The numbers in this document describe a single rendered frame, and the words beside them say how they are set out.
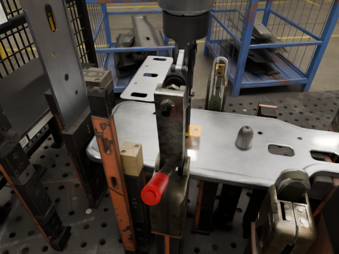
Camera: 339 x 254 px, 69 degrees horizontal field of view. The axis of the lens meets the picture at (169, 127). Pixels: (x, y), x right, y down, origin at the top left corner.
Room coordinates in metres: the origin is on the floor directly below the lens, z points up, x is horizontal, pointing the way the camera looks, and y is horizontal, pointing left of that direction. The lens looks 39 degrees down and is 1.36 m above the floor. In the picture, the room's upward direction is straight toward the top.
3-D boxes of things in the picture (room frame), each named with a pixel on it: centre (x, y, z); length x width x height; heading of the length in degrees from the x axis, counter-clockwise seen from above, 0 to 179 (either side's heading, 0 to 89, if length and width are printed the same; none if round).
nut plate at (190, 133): (0.41, -0.03, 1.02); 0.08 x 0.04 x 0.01; 78
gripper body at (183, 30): (0.41, -0.03, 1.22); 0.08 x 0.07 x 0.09; 168
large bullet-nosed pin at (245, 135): (0.39, -0.16, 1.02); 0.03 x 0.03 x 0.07
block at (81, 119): (0.48, 0.22, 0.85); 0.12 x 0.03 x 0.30; 168
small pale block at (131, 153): (0.31, 0.07, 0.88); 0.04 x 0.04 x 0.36; 78
